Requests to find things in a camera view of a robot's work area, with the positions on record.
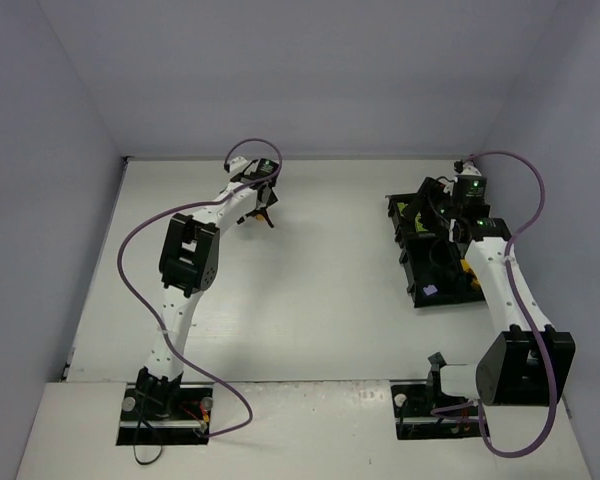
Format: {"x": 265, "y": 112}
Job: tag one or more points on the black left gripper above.
{"x": 264, "y": 201}

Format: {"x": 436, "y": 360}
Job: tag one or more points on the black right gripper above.
{"x": 431, "y": 198}

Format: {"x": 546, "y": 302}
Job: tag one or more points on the lime green sloped lego brick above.
{"x": 419, "y": 226}

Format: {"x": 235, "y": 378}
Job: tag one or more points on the lime green rounded lego brick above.
{"x": 402, "y": 209}

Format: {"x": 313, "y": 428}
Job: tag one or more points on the purple square lego brick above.
{"x": 430, "y": 290}

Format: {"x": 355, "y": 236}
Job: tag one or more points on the yellow rounded lego brick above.
{"x": 472, "y": 280}

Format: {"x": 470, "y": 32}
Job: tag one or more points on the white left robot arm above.
{"x": 189, "y": 264}

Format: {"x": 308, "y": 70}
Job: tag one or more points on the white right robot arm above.
{"x": 529, "y": 361}

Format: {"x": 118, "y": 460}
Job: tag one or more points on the black four-compartment sorting bin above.
{"x": 429, "y": 259}

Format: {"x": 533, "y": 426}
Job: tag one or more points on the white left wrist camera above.
{"x": 235, "y": 164}

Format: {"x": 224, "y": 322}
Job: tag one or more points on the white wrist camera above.
{"x": 235, "y": 164}
{"x": 466, "y": 167}

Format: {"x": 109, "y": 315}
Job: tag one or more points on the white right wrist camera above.
{"x": 466, "y": 167}

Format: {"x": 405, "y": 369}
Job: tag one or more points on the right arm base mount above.
{"x": 443, "y": 406}

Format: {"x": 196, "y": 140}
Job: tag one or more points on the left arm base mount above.
{"x": 186, "y": 421}

